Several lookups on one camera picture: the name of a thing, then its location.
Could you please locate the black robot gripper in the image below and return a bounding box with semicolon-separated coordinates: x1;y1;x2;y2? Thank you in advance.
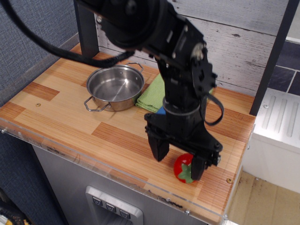
144;108;223;180

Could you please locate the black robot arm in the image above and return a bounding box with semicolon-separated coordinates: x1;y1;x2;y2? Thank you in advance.
80;0;223;180

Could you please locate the small steel pan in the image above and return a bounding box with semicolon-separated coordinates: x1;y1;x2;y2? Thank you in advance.
84;62;145;112

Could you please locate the green folded cloth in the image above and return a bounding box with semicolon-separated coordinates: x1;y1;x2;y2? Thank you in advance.
135;73;214;113

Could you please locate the silver dispenser button panel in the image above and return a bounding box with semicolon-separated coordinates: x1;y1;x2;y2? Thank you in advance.
85;186;144;225

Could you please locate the white toy sink counter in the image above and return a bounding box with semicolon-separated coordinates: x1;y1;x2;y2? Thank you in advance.
242;89;300;193

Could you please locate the steel toy fridge cabinet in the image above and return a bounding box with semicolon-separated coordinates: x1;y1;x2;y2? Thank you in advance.
33;146;204;225

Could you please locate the yellow object at corner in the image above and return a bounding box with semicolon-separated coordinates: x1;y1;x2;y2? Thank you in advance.
5;219;26;225

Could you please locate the blue handled metal fork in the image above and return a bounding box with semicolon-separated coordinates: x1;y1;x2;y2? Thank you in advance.
156;106;165;115

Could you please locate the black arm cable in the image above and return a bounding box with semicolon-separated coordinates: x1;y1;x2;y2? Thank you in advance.
0;0;135;69

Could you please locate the black right frame post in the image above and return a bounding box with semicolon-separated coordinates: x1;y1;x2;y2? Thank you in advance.
249;0;300;116

